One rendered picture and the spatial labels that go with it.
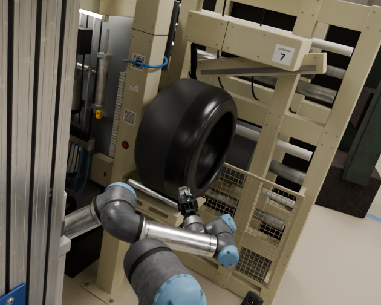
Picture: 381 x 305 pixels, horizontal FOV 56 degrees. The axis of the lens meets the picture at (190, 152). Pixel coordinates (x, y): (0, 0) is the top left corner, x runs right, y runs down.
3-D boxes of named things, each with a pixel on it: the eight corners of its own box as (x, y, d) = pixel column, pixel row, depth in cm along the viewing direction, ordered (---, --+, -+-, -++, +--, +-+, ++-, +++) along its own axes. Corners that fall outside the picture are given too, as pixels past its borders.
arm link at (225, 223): (241, 240, 133) (214, 253, 134) (234, 222, 143) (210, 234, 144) (232, 225, 130) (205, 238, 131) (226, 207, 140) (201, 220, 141)
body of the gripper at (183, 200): (194, 190, 155) (200, 210, 145) (196, 205, 160) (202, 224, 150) (176, 194, 154) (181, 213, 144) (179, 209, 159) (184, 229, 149)
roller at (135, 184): (130, 181, 196) (124, 185, 193) (130, 174, 194) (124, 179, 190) (184, 208, 184) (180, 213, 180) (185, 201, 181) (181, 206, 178)
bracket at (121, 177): (115, 190, 191) (118, 173, 187) (156, 167, 225) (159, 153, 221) (120, 192, 190) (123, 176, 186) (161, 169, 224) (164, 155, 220)
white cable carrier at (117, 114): (108, 155, 204) (120, 72, 185) (113, 152, 208) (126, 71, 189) (114, 158, 202) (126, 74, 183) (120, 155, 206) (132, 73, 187)
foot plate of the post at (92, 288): (80, 286, 236) (80, 284, 235) (106, 264, 259) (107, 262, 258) (112, 307, 226) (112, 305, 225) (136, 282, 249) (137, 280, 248)
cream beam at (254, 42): (181, 39, 191) (187, 9, 185) (202, 39, 212) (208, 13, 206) (293, 72, 169) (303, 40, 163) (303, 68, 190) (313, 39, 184)
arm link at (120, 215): (101, 216, 110) (246, 249, 121) (105, 197, 119) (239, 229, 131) (92, 246, 114) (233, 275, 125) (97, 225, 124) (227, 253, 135)
